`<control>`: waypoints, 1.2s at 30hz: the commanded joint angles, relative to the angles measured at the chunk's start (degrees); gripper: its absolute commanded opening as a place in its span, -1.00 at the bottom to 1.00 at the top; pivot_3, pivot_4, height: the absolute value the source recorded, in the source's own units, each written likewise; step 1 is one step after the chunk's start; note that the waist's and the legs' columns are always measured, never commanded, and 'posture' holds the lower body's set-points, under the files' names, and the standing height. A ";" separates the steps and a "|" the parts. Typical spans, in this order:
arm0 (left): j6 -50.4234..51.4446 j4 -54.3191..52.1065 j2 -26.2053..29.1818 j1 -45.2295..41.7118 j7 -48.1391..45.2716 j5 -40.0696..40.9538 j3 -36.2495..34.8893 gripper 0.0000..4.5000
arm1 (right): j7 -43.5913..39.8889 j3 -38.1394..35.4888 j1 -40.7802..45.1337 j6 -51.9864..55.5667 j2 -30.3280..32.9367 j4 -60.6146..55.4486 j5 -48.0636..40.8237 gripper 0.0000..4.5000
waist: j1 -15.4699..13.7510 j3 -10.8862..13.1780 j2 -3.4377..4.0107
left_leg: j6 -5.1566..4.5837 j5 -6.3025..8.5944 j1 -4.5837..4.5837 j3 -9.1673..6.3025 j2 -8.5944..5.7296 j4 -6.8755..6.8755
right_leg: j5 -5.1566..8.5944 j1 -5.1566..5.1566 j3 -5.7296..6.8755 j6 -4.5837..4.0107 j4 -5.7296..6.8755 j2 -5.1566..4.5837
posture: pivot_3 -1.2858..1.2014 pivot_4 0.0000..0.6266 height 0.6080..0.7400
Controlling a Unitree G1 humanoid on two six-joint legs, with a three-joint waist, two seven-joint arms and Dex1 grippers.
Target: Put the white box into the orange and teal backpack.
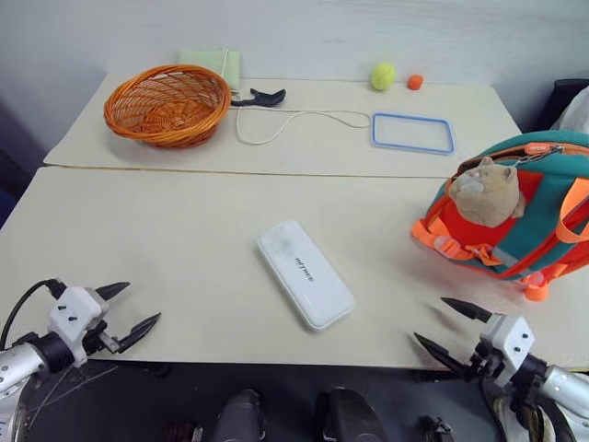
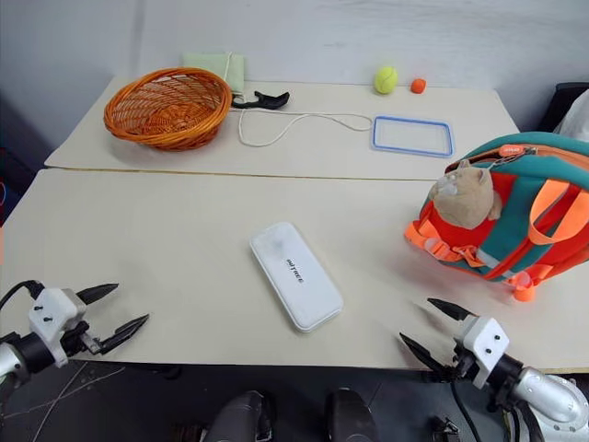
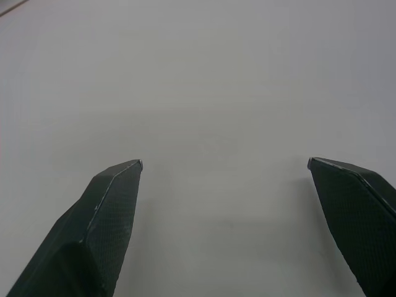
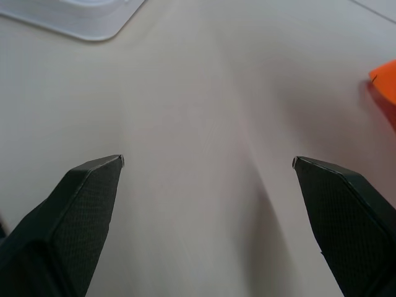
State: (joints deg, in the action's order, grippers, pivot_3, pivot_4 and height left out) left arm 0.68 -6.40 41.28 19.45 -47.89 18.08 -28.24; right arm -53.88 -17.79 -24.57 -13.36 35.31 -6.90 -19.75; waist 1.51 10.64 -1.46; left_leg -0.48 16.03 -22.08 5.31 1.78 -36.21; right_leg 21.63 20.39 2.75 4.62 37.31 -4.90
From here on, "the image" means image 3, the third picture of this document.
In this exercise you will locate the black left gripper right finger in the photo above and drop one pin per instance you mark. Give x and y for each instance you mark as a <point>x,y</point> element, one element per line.
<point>359,216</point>

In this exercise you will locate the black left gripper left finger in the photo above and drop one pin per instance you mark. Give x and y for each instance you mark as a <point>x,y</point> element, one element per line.
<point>92,235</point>

